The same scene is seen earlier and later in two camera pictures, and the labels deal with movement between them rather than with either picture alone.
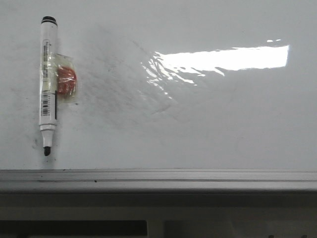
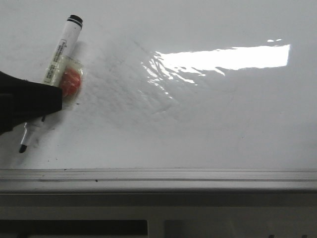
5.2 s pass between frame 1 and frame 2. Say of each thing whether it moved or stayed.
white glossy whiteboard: stayed
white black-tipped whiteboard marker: moved
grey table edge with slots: stayed
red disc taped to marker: moved
